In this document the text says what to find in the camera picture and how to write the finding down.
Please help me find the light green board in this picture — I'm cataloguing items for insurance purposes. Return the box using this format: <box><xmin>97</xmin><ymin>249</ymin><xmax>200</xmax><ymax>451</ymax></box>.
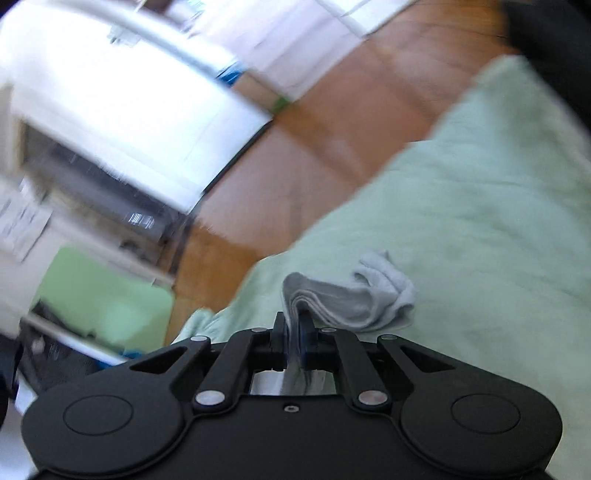
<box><xmin>31</xmin><ymin>244</ymin><xmax>177</xmax><ymax>357</ymax></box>

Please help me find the dark cloth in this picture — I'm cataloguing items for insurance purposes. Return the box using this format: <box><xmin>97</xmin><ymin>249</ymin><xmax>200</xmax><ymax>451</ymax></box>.
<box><xmin>501</xmin><ymin>0</ymin><xmax>591</xmax><ymax>127</ymax></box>

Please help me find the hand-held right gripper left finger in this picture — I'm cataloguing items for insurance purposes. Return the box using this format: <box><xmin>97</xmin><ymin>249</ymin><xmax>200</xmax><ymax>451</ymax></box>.
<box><xmin>129</xmin><ymin>311</ymin><xmax>289</xmax><ymax>412</ymax></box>

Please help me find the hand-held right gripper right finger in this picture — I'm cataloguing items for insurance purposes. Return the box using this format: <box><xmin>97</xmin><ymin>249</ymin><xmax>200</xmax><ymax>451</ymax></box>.
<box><xmin>297</xmin><ymin>311</ymin><xmax>456</xmax><ymax>410</ymax></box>

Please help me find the light green quilted blanket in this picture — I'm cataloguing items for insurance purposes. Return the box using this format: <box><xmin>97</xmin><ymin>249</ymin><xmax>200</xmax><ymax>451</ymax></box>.
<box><xmin>168</xmin><ymin>55</ymin><xmax>591</xmax><ymax>403</ymax></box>

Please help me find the grey printed sweatshirt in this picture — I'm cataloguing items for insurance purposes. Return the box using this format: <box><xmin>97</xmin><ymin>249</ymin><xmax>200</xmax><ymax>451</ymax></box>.
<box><xmin>277</xmin><ymin>250</ymin><xmax>416</xmax><ymax>397</ymax></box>

